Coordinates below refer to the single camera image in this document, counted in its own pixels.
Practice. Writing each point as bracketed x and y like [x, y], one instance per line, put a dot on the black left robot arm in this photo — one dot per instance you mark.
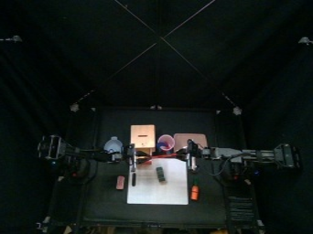
[83, 153]

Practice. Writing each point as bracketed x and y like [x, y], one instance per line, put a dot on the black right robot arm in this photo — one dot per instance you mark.
[243, 153]

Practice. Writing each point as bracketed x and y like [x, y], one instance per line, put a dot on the pink square plate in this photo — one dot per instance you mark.
[191, 140]

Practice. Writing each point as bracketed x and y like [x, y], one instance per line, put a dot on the dark green sushi roll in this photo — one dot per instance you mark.
[160, 174]

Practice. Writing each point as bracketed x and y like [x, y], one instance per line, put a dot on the pink salmon sushi piece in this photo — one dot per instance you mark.
[120, 182]

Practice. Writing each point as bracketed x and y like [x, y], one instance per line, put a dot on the white cutting board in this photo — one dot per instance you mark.
[160, 189]

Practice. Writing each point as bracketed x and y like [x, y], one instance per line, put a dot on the pink plastic cup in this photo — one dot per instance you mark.
[166, 142]

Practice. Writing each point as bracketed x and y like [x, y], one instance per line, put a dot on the red thin stick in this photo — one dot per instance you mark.
[163, 156]

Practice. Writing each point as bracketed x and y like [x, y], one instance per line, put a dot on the pale blue plastic bottle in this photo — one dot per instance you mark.
[112, 145]

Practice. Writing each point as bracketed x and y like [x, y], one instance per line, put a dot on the light wooden box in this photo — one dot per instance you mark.
[141, 136]

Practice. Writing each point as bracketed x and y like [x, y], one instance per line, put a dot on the white cloth clip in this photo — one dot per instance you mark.
[155, 107]
[236, 110]
[73, 107]

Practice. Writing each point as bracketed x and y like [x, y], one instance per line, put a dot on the grey printed label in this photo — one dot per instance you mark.
[240, 210]

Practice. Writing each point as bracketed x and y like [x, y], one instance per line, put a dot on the silver frame clamp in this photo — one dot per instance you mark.
[305, 40]
[13, 38]

